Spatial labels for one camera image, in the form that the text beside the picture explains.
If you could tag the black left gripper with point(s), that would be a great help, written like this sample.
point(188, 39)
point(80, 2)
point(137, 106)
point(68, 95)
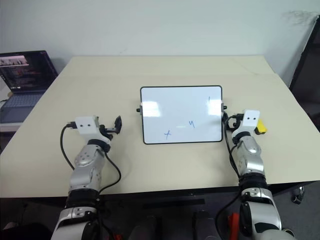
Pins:
point(106, 132)

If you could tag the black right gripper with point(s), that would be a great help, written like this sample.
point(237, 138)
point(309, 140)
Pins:
point(235, 122)

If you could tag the yellow whiteboard eraser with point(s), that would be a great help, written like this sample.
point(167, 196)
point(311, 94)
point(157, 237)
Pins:
point(261, 126)

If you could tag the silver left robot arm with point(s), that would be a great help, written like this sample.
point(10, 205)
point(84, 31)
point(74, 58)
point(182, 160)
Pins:
point(86, 162)

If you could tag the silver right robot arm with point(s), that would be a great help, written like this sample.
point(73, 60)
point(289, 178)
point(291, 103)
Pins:
point(250, 155)

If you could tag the black-framed small whiteboard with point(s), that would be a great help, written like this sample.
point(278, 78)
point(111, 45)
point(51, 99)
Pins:
point(180, 112)

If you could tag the dark upright panel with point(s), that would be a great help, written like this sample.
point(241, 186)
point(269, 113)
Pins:
point(308, 75)

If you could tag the black caster wheel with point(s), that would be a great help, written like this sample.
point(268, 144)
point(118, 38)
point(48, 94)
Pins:
point(298, 194)

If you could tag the red clamp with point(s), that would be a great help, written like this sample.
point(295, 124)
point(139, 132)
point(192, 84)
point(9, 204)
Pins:
point(234, 221)

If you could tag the open grey laptop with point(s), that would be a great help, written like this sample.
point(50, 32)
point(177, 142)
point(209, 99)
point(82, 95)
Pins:
point(25, 72)

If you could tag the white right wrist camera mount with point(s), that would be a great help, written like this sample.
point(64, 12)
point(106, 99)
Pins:
point(250, 118)

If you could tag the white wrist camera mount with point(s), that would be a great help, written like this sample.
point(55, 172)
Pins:
point(250, 118)
point(86, 125)

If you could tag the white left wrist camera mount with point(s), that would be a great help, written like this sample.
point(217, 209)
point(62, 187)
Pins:
point(86, 125)

